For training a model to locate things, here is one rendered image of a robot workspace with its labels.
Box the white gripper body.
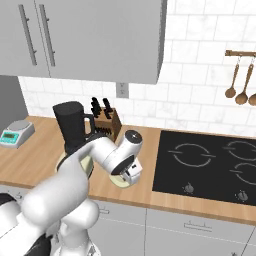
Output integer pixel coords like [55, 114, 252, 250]
[115, 167, 141, 186]

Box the pale yellow blender lid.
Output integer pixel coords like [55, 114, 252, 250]
[109, 172, 132, 189]

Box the black blender with cream base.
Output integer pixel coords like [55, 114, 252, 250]
[52, 101, 97, 179]

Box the grey drawer front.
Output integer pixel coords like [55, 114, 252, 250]
[87, 199, 148, 256]
[144, 207, 256, 247]

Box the wooden knife block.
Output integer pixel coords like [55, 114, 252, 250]
[89, 107, 123, 143]

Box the grey hob knob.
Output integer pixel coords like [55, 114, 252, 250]
[235, 189, 249, 202]
[183, 182, 196, 195]

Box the black glass hob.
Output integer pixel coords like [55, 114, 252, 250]
[151, 129, 256, 207]

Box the grey base cupboard door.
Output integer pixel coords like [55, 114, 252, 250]
[143, 226, 250, 256]

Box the white teal kitchen scale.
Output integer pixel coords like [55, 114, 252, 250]
[0, 119, 36, 150]

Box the wooden hanging spoon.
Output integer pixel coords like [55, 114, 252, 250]
[234, 57, 256, 106]
[247, 92, 256, 107]
[224, 56, 241, 100]

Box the black handled knife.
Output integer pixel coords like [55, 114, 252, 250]
[90, 96, 101, 119]
[102, 97, 113, 118]

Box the grey wall outlet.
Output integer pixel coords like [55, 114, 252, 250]
[115, 81, 130, 100]

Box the grey wall cupboard door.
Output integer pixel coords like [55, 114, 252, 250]
[0, 0, 52, 79]
[34, 0, 168, 86]

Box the grey bar cupboard handle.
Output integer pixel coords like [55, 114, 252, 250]
[17, 3, 39, 67]
[38, 3, 57, 68]

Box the wooden wall rail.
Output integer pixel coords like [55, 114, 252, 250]
[224, 49, 256, 58]

